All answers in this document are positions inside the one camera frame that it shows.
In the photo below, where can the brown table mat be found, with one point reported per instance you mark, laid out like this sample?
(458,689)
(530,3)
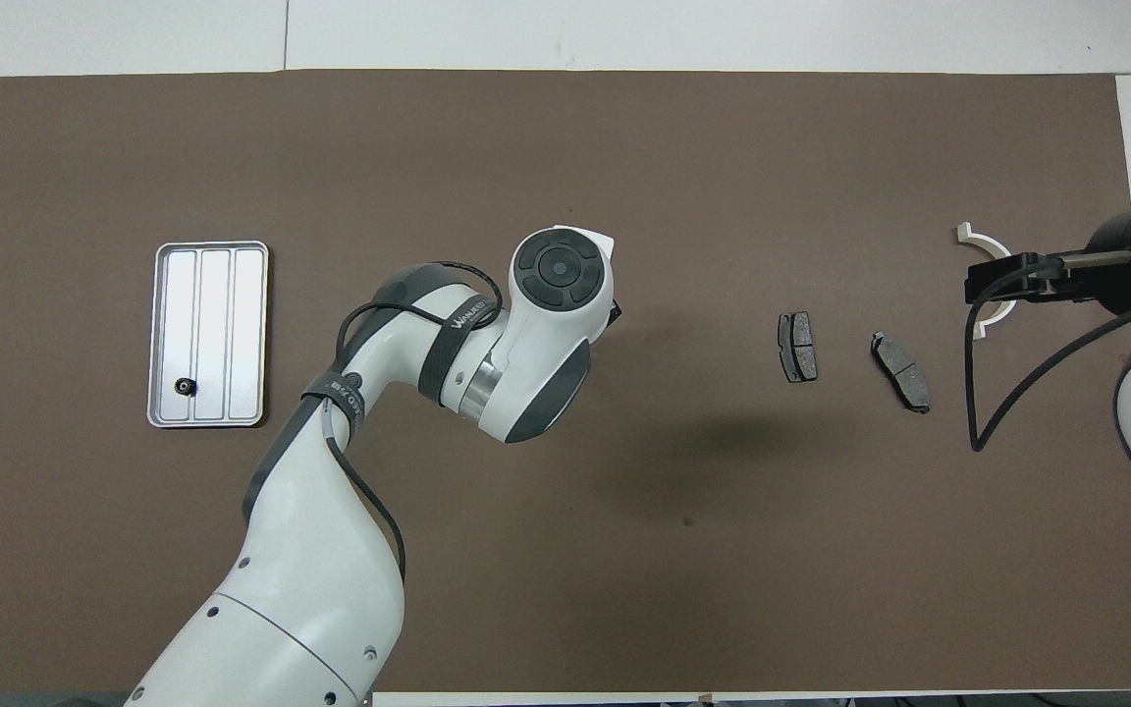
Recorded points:
(624,147)

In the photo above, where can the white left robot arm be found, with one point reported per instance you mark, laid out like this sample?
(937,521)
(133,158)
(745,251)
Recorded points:
(320,589)

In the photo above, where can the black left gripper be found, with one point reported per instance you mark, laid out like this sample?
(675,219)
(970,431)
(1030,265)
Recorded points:
(615,316)

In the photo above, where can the small black bearing gear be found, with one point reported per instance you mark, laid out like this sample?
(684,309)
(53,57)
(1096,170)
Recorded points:
(184,386)

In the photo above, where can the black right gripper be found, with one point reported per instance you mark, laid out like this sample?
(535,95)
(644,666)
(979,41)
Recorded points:
(1120,280)

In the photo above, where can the curved dark brake pad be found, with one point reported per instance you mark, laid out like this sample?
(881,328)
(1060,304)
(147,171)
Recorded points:
(904,373)

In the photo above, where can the silver metal tray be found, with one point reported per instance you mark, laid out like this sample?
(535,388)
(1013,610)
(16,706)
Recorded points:
(246,324)

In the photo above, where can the rectangular dark brake pad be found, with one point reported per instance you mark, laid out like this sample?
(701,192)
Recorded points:
(798,347)

